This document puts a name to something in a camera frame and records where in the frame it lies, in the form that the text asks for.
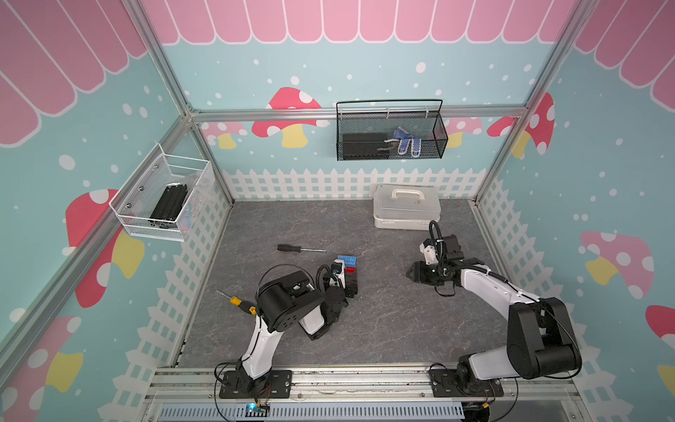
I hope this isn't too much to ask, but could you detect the blue lego brick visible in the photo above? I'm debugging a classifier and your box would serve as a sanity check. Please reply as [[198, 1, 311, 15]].
[[337, 255, 357, 267]]

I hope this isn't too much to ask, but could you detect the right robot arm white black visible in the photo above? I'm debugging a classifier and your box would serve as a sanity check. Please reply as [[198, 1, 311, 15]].
[[406, 236, 583, 392]]

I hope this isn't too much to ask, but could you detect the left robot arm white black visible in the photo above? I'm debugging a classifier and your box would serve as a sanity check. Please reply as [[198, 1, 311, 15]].
[[229, 256, 359, 397]]

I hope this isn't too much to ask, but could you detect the white plastic storage box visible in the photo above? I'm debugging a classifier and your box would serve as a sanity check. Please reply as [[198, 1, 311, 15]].
[[373, 184, 441, 230]]

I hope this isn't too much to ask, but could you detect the green lit circuit board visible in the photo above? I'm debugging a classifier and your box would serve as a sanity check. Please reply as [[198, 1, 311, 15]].
[[244, 403, 270, 418]]

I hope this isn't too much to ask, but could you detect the blue white item in basket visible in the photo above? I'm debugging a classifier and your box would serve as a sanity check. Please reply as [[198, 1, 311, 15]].
[[384, 127, 422, 158]]

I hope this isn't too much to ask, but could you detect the black box in white basket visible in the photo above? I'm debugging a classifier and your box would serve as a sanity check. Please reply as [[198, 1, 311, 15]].
[[149, 184, 188, 229]]

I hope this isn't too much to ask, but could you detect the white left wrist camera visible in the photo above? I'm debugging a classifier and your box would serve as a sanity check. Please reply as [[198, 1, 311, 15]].
[[330, 258, 346, 287]]

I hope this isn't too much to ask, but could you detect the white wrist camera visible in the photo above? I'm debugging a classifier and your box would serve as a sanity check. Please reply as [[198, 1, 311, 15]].
[[330, 258, 346, 287], [419, 240, 438, 266]]

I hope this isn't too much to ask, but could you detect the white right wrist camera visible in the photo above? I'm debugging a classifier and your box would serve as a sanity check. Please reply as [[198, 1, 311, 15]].
[[419, 240, 438, 266]]

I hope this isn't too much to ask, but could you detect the black handled screwdriver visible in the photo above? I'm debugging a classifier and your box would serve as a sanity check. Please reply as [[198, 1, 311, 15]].
[[277, 244, 327, 253]]

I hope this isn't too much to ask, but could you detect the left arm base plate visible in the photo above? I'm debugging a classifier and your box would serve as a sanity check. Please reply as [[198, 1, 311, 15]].
[[217, 370, 293, 400]]

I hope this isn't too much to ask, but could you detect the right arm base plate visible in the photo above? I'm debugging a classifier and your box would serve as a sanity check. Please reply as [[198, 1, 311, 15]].
[[427, 365, 504, 401]]

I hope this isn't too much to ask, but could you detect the black wire mesh basket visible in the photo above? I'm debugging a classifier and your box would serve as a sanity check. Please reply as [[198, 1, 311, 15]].
[[335, 98, 448, 161]]

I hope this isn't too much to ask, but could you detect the white wire mesh basket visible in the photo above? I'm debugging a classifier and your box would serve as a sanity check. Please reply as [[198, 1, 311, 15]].
[[109, 144, 214, 242]]

